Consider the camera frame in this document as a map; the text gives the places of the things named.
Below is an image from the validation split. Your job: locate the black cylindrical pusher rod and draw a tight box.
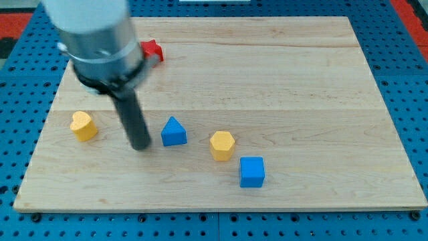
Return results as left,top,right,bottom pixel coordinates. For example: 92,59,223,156
112,88,151,151

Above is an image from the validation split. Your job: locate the blue triangle block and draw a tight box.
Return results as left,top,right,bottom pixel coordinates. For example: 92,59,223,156
161,116,187,147

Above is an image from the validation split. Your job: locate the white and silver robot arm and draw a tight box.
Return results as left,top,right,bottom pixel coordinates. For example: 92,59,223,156
41,0,160,151

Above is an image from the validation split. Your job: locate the yellow heart block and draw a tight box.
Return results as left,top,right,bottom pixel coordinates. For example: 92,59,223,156
70,111,98,142

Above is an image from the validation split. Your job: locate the red star block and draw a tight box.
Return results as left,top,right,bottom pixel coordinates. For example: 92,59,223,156
140,39,164,62

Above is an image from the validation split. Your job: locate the yellow hexagon block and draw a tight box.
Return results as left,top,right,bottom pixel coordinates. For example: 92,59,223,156
209,131,235,161

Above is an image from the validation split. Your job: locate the blue cube block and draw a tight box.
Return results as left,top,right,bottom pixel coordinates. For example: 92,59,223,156
239,156,265,188

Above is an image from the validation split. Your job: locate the wooden board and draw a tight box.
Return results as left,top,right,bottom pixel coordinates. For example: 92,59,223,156
13,17,427,214

